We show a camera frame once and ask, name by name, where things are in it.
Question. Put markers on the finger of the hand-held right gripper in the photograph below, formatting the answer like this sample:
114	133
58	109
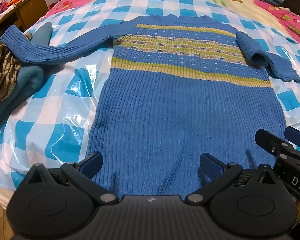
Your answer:
267	138
293	133

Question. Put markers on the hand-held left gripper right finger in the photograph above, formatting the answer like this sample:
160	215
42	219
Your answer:
210	166

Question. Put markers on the wooden desk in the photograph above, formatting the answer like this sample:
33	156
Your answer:
32	7

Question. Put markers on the blue striped knit sweater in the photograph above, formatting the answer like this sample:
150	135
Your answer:
165	105

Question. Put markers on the orange item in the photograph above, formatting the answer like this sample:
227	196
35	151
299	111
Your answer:
15	0

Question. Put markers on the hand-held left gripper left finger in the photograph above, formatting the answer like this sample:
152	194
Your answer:
91	162

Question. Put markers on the teal folded cloth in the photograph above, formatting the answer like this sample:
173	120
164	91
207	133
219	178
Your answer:
27	80

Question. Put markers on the beige striped cloth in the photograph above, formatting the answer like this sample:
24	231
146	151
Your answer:
2	75

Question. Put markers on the pink cloth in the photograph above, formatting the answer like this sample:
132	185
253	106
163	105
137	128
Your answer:
2	3

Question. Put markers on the blue checkered plastic sheet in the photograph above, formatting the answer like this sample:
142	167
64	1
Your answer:
72	80

